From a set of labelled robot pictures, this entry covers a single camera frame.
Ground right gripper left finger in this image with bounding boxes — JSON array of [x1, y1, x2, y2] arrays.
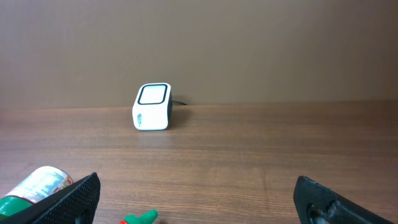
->
[[1, 172, 101, 224]]

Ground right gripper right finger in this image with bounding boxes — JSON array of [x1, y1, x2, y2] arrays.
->
[[294, 175, 392, 224]]

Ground green lid white jar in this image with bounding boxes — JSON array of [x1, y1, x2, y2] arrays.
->
[[0, 166, 75, 220]]

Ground red chili sauce bottle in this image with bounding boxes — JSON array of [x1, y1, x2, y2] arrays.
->
[[119, 210, 158, 224]]

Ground white barcode scanner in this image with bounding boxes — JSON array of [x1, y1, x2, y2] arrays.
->
[[132, 83, 172, 131]]

